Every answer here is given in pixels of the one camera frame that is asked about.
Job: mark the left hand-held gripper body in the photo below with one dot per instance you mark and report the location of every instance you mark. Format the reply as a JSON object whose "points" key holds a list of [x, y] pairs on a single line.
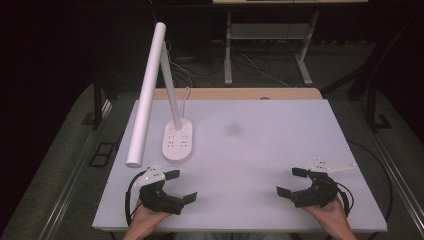
{"points": [[156, 198]]}

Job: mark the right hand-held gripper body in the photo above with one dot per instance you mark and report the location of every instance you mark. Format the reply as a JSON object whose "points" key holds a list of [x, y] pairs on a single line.
{"points": [[316, 195]]}

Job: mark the person's left hand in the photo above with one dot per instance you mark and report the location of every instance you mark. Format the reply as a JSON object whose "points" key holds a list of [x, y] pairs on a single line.
{"points": [[146, 218]]}

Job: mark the person's right hand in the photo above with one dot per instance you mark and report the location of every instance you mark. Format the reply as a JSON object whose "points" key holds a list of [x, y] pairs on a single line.
{"points": [[330, 215]]}

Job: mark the white table board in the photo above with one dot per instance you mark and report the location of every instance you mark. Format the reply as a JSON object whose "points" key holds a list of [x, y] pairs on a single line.
{"points": [[250, 150]]}

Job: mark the white desk lamp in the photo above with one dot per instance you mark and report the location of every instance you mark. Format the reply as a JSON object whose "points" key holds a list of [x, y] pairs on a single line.
{"points": [[146, 100]]}

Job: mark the wooden table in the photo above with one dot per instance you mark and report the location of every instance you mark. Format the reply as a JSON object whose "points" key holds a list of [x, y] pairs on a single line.
{"points": [[233, 93]]}

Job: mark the black metal stand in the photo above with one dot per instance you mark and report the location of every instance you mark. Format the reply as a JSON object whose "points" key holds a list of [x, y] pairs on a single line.
{"points": [[97, 100], [371, 100]]}

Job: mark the grey metal-legged table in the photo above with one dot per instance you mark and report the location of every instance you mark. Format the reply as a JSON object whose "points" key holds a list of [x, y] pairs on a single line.
{"points": [[228, 50]]}

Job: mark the black floor frame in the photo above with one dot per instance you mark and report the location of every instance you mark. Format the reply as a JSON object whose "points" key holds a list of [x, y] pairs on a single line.
{"points": [[101, 155]]}

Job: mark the metal floor rail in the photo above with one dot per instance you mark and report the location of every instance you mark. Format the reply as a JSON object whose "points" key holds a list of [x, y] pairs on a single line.
{"points": [[76, 166], [393, 166]]}

